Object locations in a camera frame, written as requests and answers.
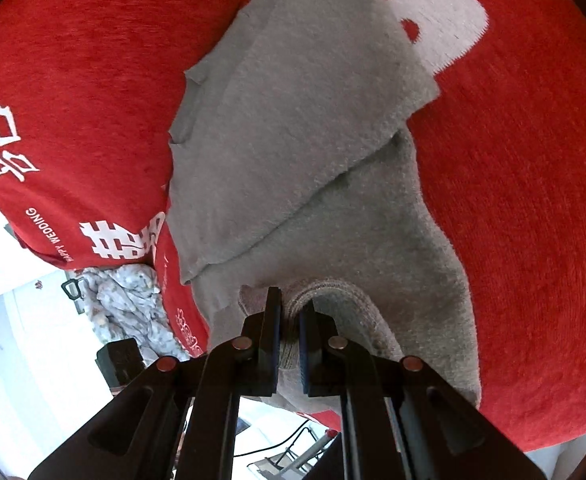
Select red blanket with white print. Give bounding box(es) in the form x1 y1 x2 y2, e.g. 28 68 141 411
0 0 586 450

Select grey fleece garment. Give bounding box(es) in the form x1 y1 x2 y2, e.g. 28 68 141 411
167 0 481 414

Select white floral patterned cloth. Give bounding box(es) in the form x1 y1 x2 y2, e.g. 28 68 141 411
76 263 190 365

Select dark grey box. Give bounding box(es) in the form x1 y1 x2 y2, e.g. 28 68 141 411
95 338 145 390

